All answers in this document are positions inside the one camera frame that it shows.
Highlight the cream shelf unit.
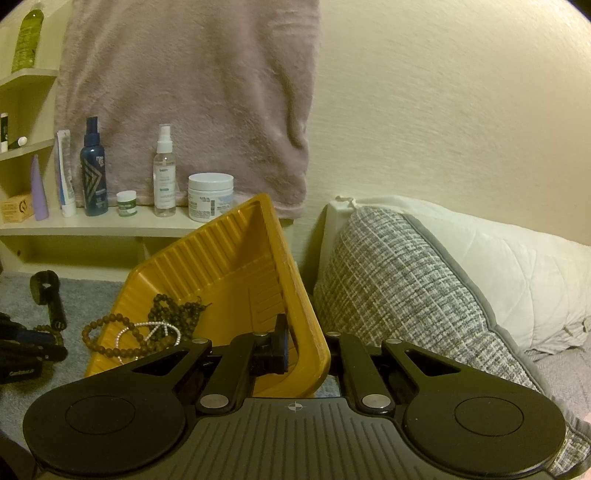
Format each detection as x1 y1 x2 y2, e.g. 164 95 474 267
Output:
0 69 296 278

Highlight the white panel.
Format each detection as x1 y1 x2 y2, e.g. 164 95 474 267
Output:
315 195 357 289

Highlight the yellow plastic tray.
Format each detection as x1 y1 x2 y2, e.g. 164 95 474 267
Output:
84 193 331 398

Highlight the small yellow box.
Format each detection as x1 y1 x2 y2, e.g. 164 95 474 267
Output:
0 194 36 224

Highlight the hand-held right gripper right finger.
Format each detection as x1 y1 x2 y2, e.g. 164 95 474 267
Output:
323 330 491 414

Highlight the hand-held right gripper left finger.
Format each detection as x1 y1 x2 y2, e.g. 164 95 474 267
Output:
104 314 293 414

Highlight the green bottle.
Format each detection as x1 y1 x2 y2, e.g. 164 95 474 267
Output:
11 4 46 75

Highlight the pink fleece towel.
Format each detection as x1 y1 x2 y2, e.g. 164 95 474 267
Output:
54 0 322 219

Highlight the dark blue spray bottle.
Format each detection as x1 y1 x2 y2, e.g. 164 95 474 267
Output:
80 116 110 217

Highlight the white pearl bracelet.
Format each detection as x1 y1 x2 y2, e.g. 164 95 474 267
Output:
115 320 182 365

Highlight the white squeeze tube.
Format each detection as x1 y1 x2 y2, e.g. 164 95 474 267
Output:
56 129 77 217

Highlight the clear spray bottle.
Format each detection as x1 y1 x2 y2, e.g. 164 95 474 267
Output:
153 124 178 217

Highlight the white cream jar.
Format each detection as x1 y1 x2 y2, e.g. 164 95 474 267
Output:
187 173 236 223

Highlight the grey plaid pillow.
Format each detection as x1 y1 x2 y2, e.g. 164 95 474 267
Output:
313 206 589 478

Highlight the dark bead necklace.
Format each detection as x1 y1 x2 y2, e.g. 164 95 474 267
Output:
147 292 214 348

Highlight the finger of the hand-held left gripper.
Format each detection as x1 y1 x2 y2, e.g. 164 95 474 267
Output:
0 314 57 346
0 342 69 364

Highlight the black strap band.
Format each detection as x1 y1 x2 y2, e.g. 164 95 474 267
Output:
30 271 68 331

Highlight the amber bead bracelet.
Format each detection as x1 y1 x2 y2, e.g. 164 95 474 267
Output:
25 324 66 348

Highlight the grey bed sheet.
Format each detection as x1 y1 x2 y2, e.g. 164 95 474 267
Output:
531 348 591 425

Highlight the purple cone bottle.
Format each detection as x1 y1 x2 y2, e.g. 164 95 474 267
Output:
30 154 49 220

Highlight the white quilted pillow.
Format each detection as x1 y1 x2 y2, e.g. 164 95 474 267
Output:
353 196 591 356

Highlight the small green jar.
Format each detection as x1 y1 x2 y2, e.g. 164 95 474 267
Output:
116 190 138 217

